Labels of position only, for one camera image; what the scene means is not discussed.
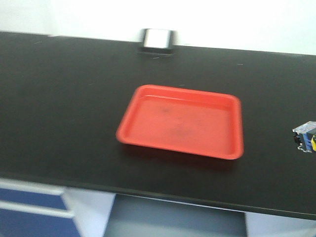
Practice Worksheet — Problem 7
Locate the yellow mushroom push button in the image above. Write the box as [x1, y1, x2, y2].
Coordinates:
[292, 121, 316, 153]

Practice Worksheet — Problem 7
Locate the red plastic tray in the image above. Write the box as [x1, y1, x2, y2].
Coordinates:
[116, 84, 244, 160]

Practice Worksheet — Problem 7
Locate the white socket black housing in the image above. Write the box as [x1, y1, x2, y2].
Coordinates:
[138, 28, 177, 55]

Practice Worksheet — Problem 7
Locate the blue drawer bench cabinet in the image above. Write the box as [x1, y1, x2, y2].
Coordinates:
[0, 178, 82, 237]

